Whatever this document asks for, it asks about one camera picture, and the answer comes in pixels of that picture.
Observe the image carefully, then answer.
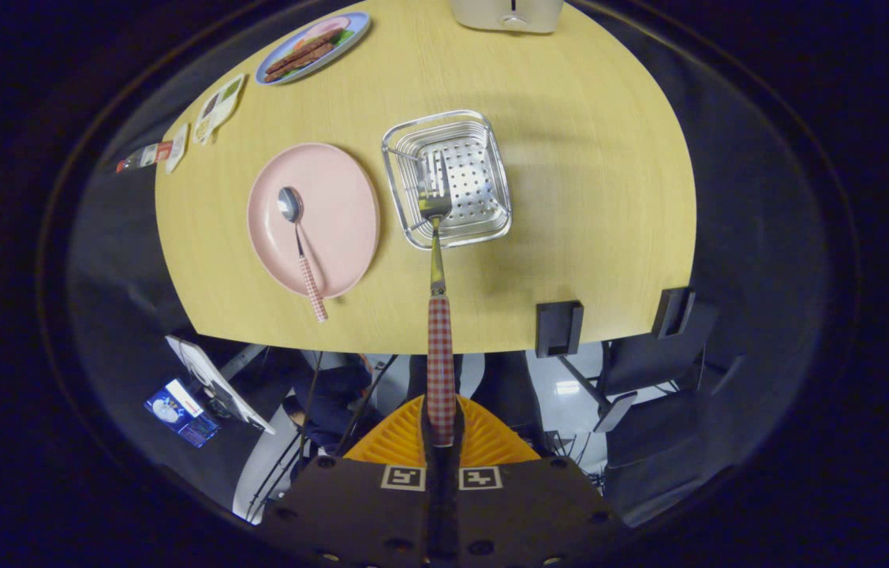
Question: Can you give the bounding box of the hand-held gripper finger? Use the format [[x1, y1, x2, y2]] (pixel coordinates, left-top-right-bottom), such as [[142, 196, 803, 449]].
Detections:
[[255, 394, 445, 568], [442, 394, 626, 568]]

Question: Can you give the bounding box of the checkered handle fork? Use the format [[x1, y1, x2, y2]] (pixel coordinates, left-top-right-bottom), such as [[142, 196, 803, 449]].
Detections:
[[415, 148, 458, 448]]

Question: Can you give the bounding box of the checkered handle spoon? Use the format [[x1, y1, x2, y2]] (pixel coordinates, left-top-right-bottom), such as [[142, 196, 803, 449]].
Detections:
[[278, 186, 330, 323]]

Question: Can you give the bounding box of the black table clamp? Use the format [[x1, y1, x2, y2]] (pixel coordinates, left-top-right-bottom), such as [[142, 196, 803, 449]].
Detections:
[[652, 286, 696, 340], [536, 300, 585, 358]]

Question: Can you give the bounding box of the black office chair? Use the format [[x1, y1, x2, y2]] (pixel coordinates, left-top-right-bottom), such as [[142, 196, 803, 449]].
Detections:
[[555, 300, 745, 525]]

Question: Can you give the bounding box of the white tilted panel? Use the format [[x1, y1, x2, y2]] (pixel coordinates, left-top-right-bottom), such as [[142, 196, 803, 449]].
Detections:
[[166, 335, 275, 435]]

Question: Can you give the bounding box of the blue lit screen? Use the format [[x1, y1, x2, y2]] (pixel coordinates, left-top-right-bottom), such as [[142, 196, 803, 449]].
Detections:
[[144, 379, 220, 449]]

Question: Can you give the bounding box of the pink plate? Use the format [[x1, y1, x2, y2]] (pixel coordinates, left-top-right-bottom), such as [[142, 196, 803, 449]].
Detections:
[[246, 142, 381, 300]]

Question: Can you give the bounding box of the perforated metal basket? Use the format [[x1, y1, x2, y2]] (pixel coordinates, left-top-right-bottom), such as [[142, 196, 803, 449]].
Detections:
[[381, 110, 514, 251]]

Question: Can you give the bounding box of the white square coaster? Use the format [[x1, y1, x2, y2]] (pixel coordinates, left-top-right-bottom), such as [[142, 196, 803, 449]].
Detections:
[[165, 122, 191, 174]]

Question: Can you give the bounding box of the clear bottle red label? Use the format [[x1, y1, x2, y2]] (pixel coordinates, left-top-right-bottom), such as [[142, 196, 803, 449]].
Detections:
[[114, 140, 174, 174]]

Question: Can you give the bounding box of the white printed card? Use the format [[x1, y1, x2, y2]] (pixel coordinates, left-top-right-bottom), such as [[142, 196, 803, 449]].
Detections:
[[193, 73, 246, 146]]

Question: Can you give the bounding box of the blue plate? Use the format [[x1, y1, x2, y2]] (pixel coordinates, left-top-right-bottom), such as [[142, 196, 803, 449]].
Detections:
[[255, 11, 372, 86]]

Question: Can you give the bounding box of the brown sausage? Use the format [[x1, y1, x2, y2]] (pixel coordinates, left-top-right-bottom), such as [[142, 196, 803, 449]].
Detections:
[[267, 43, 334, 84], [265, 32, 338, 76]]

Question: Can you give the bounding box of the pink ham slice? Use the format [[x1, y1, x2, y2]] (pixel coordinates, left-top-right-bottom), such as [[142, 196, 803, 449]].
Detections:
[[306, 17, 352, 40]]

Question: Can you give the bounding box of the cream toaster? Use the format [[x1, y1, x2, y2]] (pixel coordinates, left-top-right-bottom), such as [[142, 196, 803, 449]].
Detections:
[[448, 0, 565, 35]]

